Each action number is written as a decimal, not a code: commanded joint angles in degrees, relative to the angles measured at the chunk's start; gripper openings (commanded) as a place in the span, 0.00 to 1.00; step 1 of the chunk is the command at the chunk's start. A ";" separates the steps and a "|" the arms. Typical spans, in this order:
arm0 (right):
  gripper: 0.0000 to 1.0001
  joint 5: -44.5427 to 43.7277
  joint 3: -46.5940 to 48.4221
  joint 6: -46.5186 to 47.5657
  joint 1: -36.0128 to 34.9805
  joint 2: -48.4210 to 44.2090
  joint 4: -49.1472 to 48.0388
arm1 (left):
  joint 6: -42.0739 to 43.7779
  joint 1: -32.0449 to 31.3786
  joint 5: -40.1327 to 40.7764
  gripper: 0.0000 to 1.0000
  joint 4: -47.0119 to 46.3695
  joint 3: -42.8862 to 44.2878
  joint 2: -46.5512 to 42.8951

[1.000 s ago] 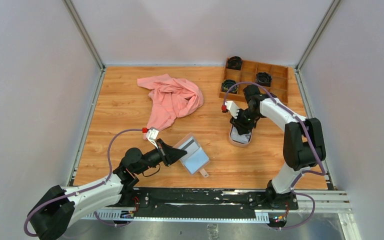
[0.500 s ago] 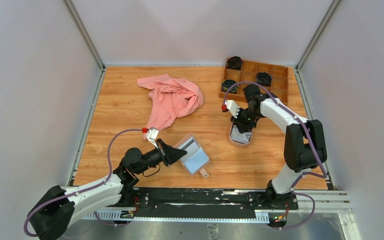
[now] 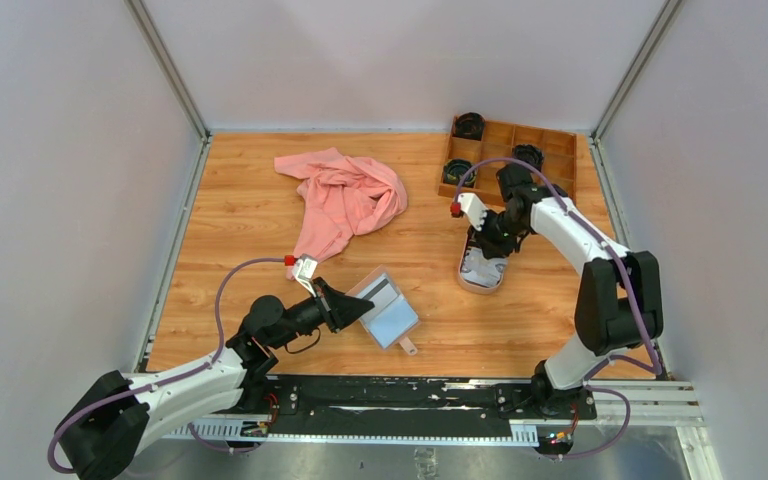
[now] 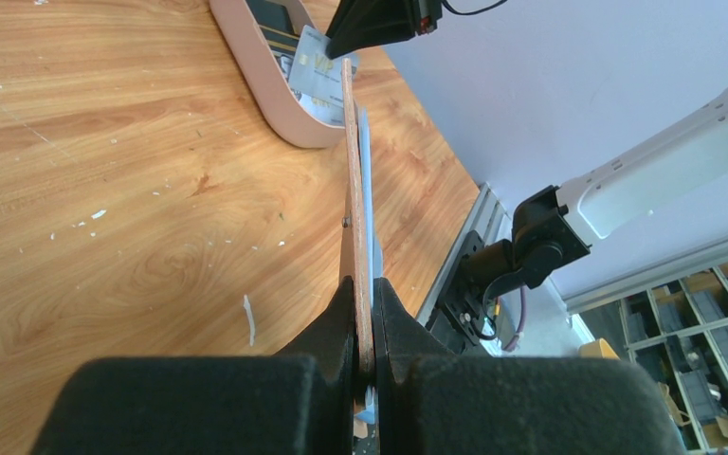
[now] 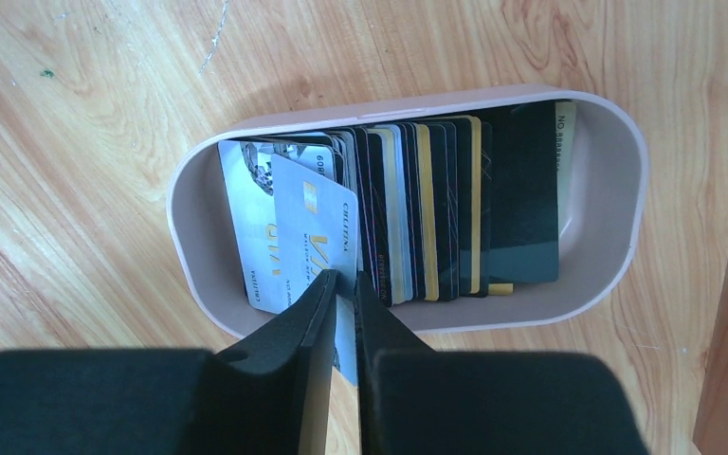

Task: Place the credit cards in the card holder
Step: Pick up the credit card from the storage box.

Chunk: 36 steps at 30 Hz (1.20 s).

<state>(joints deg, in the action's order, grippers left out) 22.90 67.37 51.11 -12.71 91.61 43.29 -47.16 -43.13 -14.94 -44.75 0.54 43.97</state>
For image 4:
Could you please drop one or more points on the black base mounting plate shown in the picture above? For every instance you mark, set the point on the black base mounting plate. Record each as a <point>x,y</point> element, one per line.
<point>462,316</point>

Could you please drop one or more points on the black striped card in tray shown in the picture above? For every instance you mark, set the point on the black striped card in tray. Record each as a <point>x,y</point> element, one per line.
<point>275,24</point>

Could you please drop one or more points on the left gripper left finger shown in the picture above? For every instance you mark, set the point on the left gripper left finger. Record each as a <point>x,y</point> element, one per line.
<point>296,401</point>

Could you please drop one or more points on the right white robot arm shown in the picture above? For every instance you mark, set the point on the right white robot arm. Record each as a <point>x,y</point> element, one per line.
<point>563,223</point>

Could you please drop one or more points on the pink oval card tray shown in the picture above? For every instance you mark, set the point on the pink oval card tray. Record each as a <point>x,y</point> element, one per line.
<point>278,104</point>

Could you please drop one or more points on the metal parts shelf rack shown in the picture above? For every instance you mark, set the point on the metal parts shelf rack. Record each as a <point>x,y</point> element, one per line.
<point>672,321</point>

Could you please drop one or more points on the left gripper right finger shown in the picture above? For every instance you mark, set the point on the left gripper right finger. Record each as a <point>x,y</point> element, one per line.
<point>432,401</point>

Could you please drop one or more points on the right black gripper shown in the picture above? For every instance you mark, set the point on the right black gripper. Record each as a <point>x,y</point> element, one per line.
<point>359,24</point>

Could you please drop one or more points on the silver VIP credit card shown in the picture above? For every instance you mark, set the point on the silver VIP credit card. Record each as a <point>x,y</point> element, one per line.
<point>315,79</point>

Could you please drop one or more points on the yellow scoop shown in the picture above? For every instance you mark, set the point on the yellow scoop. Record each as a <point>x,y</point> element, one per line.
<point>599,348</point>

